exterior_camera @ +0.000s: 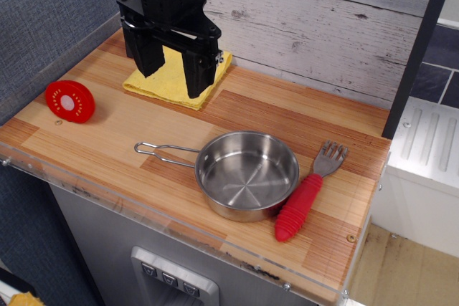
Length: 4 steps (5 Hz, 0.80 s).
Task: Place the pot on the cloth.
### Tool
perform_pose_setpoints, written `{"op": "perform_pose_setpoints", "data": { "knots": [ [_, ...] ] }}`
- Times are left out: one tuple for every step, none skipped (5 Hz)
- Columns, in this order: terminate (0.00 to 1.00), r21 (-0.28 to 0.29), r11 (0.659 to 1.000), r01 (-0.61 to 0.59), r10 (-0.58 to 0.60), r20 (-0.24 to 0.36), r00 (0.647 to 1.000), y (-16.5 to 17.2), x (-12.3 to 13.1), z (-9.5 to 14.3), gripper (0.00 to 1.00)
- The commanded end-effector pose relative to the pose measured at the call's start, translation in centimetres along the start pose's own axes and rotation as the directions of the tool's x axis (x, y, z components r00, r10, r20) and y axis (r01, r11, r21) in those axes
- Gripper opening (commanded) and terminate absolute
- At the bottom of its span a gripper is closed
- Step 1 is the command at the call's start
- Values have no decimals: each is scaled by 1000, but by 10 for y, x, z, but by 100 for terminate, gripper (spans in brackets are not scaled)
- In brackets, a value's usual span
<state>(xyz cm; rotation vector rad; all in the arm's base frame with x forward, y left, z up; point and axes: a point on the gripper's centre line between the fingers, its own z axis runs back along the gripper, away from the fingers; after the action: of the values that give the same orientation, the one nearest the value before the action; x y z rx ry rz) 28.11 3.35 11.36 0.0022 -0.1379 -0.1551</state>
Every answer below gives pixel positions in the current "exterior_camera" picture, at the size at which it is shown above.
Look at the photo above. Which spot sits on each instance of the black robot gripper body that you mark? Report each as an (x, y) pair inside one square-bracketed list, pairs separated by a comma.
[(178, 24)]

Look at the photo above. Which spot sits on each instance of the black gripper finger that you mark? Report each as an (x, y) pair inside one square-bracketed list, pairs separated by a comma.
[(146, 50), (199, 70)]

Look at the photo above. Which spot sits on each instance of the stainless steel pot with handle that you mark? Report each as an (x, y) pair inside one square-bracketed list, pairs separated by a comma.
[(245, 175)]

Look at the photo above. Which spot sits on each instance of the yellow folded cloth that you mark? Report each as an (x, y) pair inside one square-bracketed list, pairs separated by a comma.
[(168, 82)]

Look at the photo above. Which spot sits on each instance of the red toy tomato half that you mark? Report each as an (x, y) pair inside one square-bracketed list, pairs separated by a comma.
[(70, 100)]

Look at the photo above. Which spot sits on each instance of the clear acrylic table edge guard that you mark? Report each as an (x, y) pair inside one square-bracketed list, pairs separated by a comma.
[(317, 292)]

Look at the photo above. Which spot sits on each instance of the grey toy fridge cabinet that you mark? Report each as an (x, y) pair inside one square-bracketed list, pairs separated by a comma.
[(133, 264)]

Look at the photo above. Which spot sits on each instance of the white toy sink unit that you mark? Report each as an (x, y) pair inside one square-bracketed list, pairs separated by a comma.
[(418, 191)]

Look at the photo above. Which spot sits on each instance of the yellow object at bottom left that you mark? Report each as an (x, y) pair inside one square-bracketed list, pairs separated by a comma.
[(25, 299)]

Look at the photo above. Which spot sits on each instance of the fork with red handle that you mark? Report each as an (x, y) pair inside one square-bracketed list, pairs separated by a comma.
[(294, 212)]

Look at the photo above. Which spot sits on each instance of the black vertical post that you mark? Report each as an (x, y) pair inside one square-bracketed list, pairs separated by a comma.
[(427, 27)]

